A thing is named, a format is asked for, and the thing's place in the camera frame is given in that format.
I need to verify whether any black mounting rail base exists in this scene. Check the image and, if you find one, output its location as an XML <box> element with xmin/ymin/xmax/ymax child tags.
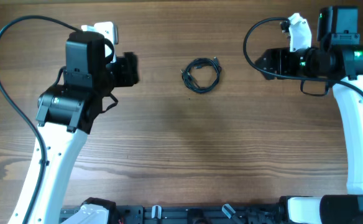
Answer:
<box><xmin>58</xmin><ymin>203</ymin><xmax>282</xmax><ymax>224</ymax></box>

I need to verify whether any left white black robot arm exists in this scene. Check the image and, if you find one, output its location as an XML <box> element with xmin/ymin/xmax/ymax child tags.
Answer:
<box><xmin>9</xmin><ymin>31</ymin><xmax>139</xmax><ymax>223</ymax></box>

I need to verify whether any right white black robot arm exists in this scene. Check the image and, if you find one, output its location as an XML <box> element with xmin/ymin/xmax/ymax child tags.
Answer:
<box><xmin>252</xmin><ymin>6</ymin><xmax>363</xmax><ymax>223</ymax></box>

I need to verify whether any thick black usb cable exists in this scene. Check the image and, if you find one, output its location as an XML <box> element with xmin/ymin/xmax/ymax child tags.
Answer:
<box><xmin>181</xmin><ymin>57</ymin><xmax>223</xmax><ymax>95</ymax></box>

